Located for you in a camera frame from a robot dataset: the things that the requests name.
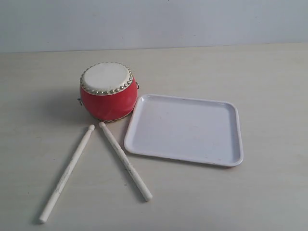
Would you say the white plastic tray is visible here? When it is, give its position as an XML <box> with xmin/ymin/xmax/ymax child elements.
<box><xmin>124</xmin><ymin>94</ymin><xmax>244</xmax><ymax>167</ymax></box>

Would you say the small red drum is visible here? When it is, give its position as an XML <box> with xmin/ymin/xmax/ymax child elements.
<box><xmin>79</xmin><ymin>62</ymin><xmax>139</xmax><ymax>122</ymax></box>

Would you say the white drumstick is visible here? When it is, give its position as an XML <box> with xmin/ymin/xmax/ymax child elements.
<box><xmin>38</xmin><ymin>124</ymin><xmax>95</xmax><ymax>224</ymax></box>
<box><xmin>99</xmin><ymin>122</ymin><xmax>153</xmax><ymax>202</ymax></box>

